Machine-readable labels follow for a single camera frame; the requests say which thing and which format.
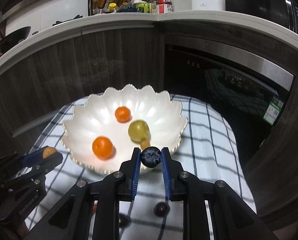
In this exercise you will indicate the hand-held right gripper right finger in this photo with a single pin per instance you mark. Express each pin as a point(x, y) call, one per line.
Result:
point(166, 177)

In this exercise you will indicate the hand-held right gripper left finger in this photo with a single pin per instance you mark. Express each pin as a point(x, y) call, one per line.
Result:
point(136, 175)

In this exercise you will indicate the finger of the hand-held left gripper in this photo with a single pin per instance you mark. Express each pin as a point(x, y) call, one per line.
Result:
point(34, 158)
point(50, 161)

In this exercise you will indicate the brown longan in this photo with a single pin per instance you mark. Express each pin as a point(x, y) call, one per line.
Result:
point(146, 143)
point(49, 152)

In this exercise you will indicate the blueberry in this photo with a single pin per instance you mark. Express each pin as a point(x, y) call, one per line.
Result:
point(151, 157)

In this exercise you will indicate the orange mandarin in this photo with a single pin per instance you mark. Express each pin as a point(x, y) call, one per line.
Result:
point(102, 147)
point(122, 114)

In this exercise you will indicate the yellow-green round fruit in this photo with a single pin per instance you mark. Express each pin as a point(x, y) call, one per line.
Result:
point(138, 130)

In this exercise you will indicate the white scalloped bowl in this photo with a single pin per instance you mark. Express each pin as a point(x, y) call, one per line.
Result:
point(94, 120)

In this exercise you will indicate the white blue checked cloth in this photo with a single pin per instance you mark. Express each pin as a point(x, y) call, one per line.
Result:
point(208, 142)

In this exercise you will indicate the built-in dishwasher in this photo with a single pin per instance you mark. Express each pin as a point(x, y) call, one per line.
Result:
point(226, 85)

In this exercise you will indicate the black wok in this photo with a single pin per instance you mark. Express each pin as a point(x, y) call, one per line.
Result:
point(10, 40)

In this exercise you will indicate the green label sticker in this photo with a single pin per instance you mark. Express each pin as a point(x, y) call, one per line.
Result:
point(273, 110)

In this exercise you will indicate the black gas stove grate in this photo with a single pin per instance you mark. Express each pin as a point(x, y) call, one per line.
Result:
point(69, 20)

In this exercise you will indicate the red label jar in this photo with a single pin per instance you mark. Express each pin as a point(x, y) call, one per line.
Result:
point(167, 8)

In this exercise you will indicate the dark sauce bottle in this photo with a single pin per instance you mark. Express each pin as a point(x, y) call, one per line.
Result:
point(154, 3)

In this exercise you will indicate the white rice cooker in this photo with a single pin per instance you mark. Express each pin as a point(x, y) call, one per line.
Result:
point(208, 3)

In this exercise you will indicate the black microwave oven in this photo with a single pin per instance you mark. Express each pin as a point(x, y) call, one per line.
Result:
point(266, 2)

